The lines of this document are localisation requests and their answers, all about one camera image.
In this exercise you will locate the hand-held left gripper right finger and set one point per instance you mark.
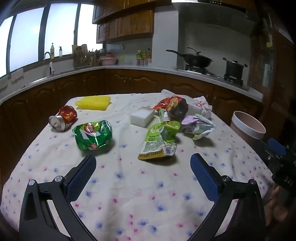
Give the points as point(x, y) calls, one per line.
point(205, 179)

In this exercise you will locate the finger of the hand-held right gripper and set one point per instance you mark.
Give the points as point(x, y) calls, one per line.
point(275, 144)

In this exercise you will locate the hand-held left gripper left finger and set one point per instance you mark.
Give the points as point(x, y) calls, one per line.
point(81, 178)

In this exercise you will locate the pink white-rimmed bin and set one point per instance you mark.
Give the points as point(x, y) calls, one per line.
point(242, 132)

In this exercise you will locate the green snack bag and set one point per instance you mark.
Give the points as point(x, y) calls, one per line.
point(93, 136)

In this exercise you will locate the red snack bag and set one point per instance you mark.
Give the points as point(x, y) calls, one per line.
point(172, 105)

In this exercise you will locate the person's right hand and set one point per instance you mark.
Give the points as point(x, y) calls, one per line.
point(274, 204)

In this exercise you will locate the crumpled pastel paper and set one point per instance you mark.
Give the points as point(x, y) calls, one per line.
point(198, 126)

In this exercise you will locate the green drink pouch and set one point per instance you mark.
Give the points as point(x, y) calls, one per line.
point(159, 141)

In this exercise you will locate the crushed red can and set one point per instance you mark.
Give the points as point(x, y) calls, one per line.
point(63, 118)

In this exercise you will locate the crumpled white red-print wrapper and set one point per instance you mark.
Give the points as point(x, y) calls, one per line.
point(203, 105)

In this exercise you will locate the yellow sponge cloth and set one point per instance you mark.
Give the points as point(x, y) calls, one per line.
point(92, 103)

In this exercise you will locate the black lidded pot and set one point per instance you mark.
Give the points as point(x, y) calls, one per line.
point(233, 68)

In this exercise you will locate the brown wooden door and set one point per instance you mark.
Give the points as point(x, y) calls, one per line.
point(266, 58)

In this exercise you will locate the white sponge block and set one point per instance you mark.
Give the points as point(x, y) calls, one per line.
point(142, 115)

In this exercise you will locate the gas stove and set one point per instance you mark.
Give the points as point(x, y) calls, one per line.
point(215, 74)

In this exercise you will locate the wooden base cabinets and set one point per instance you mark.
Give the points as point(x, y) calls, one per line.
point(138, 81)

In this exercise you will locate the black wok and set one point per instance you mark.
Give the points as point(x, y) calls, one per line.
point(197, 60)

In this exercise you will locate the white kitchen countertop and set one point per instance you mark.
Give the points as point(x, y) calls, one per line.
point(161, 70)

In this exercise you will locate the pink basin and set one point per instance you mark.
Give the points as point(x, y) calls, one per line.
point(107, 61)

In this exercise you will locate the wooden utensil rack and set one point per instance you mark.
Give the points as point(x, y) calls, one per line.
point(81, 58)

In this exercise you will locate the dark utensil holder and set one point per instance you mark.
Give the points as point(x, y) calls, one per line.
point(96, 58)

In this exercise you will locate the white pump bottle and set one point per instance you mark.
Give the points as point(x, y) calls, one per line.
point(60, 52)

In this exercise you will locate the chrome faucet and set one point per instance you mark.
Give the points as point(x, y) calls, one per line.
point(47, 54)

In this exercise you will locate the spice jar set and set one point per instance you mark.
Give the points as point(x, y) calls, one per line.
point(143, 62)

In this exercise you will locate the yellow-lidded condiment bottle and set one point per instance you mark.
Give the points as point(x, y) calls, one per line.
point(138, 55)

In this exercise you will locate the dark-capped condiment bottle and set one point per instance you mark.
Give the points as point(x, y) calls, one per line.
point(149, 54)

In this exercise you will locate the kitchen window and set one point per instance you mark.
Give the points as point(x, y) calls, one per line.
point(25, 34)

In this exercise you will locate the wooden wall cabinets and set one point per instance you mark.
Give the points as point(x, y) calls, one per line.
point(129, 23)

